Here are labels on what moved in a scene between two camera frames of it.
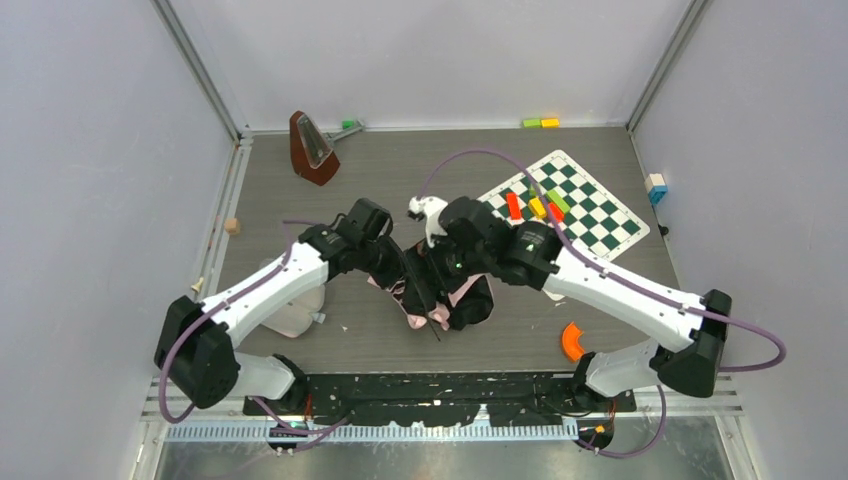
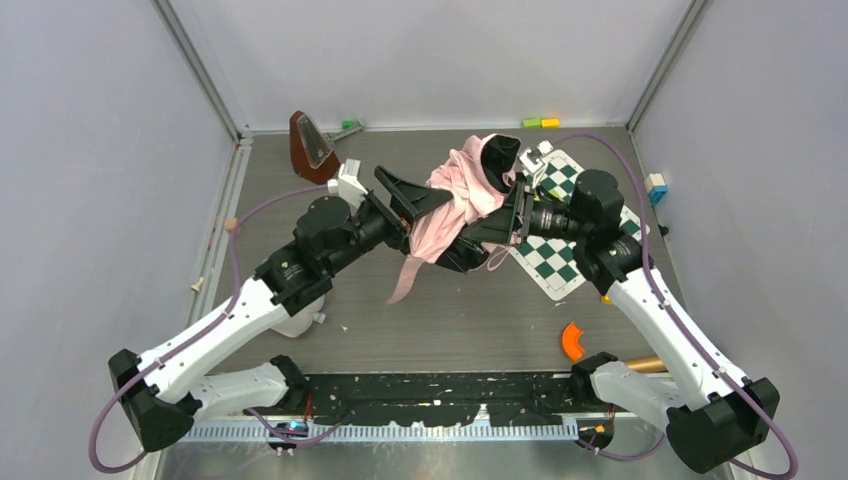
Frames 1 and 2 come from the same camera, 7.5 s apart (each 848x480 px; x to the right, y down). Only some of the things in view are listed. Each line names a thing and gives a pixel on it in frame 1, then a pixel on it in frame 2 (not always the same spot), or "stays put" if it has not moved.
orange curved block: x=570 y=340 stays put
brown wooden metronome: x=312 y=157 stays put
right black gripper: x=449 y=276 → x=519 y=213
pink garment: x=430 y=300 → x=478 y=174
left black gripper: x=395 y=269 → x=387 y=213
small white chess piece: x=197 y=286 stays put
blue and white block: x=656 y=187 stays put
